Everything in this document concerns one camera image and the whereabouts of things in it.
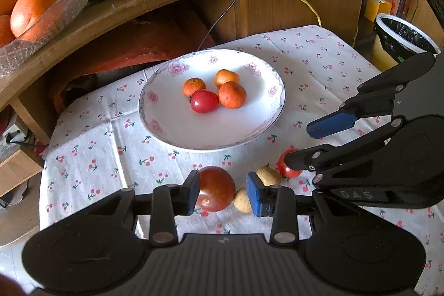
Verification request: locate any cherry print tablecloth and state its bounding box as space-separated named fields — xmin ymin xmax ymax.
xmin=22 ymin=26 xmax=443 ymax=295

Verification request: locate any kiwi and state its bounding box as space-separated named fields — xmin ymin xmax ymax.
xmin=233 ymin=187 xmax=252 ymax=214
xmin=256 ymin=167 xmax=282 ymax=186

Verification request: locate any white floral plate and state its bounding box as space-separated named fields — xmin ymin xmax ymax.
xmin=138 ymin=49 xmax=286 ymax=152

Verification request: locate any large orange front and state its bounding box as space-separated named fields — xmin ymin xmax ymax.
xmin=10 ymin=0 xmax=59 ymax=37

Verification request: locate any mandarin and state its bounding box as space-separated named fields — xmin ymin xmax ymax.
xmin=218 ymin=81 xmax=247 ymax=109
xmin=215 ymin=69 xmax=240 ymax=88
xmin=182 ymin=77 xmax=206 ymax=98

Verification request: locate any red cloth under shelf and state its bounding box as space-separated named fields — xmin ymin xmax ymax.
xmin=51 ymin=8 xmax=215 ymax=113

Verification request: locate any yellow trash bin black liner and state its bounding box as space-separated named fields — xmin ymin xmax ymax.
xmin=370 ymin=14 xmax=441 ymax=72

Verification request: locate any glass fruit dish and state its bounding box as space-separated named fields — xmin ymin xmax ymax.
xmin=1 ymin=0 xmax=89 ymax=77

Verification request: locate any wooden tv cabinet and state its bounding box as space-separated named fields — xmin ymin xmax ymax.
xmin=0 ymin=0 xmax=367 ymax=244

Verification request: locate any small red tomato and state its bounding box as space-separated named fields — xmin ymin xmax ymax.
xmin=276 ymin=149 xmax=302 ymax=179

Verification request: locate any large dark red tomato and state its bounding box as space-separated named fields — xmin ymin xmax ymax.
xmin=196 ymin=166 xmax=236 ymax=212

